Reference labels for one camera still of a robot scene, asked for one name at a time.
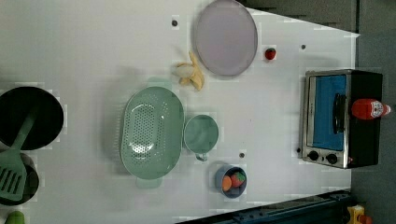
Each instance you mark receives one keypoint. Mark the red plush ketchup bottle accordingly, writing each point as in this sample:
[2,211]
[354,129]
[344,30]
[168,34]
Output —
[369,109]

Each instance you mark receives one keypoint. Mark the black toaster oven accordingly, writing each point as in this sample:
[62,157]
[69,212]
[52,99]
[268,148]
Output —
[332,134]

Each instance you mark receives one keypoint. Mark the green mug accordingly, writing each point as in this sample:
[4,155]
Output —
[201,133]

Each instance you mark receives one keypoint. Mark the peeled toy banana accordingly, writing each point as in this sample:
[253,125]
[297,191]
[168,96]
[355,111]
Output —
[190,73]

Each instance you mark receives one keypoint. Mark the green perforated colander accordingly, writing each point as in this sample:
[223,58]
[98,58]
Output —
[152,131]

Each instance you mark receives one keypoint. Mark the blue bowl with toy fruit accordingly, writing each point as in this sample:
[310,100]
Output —
[231,181]

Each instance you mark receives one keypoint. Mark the lilac round plate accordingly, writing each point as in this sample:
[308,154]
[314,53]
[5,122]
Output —
[226,38]

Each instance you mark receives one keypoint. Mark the red toy strawberry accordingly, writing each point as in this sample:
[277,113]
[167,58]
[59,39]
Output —
[270,54]

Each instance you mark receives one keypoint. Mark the small black pot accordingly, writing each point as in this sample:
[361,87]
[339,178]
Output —
[31,184]

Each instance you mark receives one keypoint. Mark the black pan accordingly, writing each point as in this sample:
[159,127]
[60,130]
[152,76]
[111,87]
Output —
[16,104]

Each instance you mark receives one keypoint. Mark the yellow orange toy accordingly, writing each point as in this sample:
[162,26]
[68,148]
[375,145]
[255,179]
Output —
[357,215]

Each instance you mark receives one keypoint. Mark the green slotted spatula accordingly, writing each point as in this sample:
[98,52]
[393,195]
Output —
[13,172]

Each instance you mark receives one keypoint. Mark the green bottle top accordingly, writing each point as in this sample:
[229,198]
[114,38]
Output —
[15,217]

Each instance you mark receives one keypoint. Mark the blue metal frame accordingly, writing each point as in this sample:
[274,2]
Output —
[327,208]

